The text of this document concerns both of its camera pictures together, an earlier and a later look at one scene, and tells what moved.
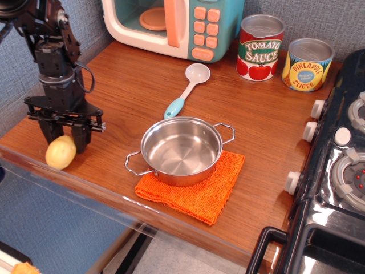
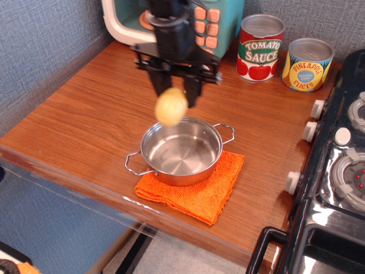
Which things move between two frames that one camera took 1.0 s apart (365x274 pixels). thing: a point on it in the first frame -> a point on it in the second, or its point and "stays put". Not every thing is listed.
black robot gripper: x=65 y=101 -> x=175 y=59
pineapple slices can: x=307 y=64 stays put
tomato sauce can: x=259 y=47 stays put
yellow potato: x=60 y=152 -> x=171 y=106
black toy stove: x=326 y=229 stays put
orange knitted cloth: x=207 y=201 stays put
